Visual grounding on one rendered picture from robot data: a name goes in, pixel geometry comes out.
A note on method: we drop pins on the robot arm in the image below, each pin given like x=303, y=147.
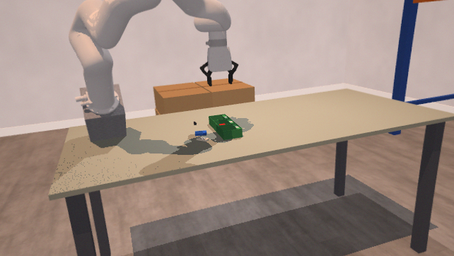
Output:
x=106, y=28

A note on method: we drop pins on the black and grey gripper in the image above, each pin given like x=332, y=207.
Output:
x=219, y=59

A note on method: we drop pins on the blue flat block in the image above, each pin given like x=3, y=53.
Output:
x=200, y=133

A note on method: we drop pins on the green three-compartment bin rack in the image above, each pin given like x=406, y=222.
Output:
x=229, y=129

